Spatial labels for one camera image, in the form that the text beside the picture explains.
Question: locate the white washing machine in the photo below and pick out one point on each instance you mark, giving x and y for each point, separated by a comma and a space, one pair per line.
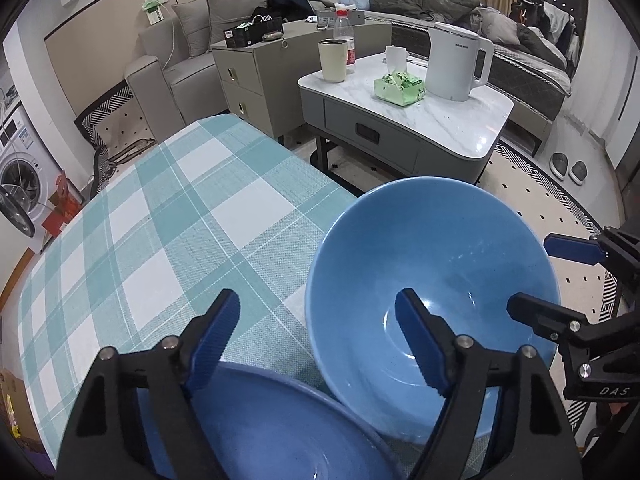
20, 135

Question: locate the beige tumbler cup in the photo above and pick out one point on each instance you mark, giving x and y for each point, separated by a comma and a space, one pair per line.
332, 62

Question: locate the red carton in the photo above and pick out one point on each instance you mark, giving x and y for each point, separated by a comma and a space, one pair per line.
62, 210

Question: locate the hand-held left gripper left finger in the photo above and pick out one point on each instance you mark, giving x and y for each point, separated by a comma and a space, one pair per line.
212, 345

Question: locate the wall socket with green charger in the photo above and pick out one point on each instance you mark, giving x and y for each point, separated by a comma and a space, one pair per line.
155, 10

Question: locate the grey sofa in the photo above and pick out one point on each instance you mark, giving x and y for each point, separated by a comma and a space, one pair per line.
150, 85

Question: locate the green tissue pack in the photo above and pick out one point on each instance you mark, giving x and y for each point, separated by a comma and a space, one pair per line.
400, 90

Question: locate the plastic water bottle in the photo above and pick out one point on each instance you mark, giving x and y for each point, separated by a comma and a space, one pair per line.
345, 30

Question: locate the marble top coffee table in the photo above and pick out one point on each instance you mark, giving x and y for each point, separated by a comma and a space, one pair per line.
450, 120

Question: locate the white electric kettle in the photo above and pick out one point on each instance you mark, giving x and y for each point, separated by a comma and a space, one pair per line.
450, 65

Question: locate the blue bowl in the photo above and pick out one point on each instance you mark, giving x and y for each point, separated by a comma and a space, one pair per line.
450, 240
280, 435

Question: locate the grey sofa cushion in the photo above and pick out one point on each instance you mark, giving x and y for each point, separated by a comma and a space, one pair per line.
192, 30
235, 10

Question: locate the grey slipper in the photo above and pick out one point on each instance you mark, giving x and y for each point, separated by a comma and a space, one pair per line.
579, 172
559, 166

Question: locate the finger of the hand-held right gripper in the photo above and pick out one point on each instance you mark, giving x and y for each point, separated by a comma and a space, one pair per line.
540, 312
570, 249

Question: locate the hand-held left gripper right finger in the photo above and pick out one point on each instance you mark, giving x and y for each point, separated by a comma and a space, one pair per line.
420, 340

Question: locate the black boxes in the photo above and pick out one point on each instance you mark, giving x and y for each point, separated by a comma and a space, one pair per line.
250, 35

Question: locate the grey side cabinet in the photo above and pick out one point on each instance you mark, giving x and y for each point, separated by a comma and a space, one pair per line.
260, 80

